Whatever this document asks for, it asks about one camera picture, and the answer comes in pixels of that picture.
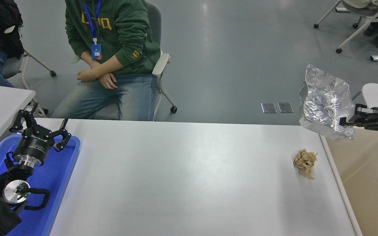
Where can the metal floor outlet plate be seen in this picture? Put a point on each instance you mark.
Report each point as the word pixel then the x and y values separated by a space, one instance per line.
pixel 269 108
pixel 285 107

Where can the grey white office chair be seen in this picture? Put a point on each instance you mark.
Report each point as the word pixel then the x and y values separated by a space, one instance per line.
pixel 154 19
pixel 363 11
pixel 11 67

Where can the foil tray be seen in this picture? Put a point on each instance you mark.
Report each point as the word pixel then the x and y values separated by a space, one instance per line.
pixel 323 98

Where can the person's left hand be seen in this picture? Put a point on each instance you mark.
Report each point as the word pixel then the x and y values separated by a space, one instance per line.
pixel 88 76

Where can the blue plastic tray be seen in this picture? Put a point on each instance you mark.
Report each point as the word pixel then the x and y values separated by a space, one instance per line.
pixel 54 183

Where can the tan paper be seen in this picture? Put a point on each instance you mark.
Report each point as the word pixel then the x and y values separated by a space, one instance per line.
pixel 305 160

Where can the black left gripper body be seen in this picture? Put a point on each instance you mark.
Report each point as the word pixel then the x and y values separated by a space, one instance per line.
pixel 34 146

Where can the large pale bin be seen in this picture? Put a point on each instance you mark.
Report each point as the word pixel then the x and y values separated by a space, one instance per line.
pixel 366 183

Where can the person's right hand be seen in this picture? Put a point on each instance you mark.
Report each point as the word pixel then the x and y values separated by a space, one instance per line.
pixel 109 82

